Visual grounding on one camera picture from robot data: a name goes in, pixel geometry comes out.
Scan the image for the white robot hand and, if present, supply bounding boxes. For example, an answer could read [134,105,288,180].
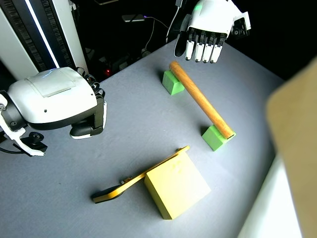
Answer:
[6,66,108,140]
[173,0,252,64]

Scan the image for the round wooden dowel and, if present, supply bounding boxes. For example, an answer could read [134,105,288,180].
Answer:
[169,61,235,139]

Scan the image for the yellow frame hacksaw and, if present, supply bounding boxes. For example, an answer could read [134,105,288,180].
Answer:
[91,145,191,205]

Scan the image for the black power strip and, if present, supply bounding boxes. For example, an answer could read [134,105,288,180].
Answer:
[98,56,131,75]

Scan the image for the white column with black strips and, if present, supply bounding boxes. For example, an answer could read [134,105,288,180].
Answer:
[0,0,89,83]

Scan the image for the grey tablecloth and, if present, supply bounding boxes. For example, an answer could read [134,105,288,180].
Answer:
[0,39,285,238]

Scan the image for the green wedge block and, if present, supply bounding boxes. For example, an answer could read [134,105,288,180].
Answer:
[161,69,185,96]
[201,124,237,152]

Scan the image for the grey hub box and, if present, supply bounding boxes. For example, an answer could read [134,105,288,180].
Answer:
[121,14,146,23]

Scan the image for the tan wooden board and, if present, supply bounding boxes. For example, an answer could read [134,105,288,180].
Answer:
[266,56,317,238]

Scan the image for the yellow wooden cube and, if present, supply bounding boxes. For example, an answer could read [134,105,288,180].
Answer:
[144,152,212,221]

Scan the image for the thick white cable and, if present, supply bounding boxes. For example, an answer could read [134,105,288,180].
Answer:
[165,0,183,43]

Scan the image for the thin grey cable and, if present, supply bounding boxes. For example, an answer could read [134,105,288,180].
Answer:
[144,16,170,52]

